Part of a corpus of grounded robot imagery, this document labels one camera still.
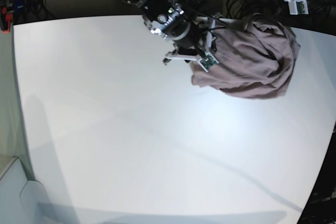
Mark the mauve t-shirt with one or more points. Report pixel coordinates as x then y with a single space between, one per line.
257 57

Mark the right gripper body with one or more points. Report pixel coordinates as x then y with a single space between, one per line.
171 24

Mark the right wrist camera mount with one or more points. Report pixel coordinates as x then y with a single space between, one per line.
207 56

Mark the red and black clamp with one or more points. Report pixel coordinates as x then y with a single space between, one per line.
6 19

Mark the grey side table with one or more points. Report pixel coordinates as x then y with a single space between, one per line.
21 199

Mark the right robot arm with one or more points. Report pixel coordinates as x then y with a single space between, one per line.
155 6

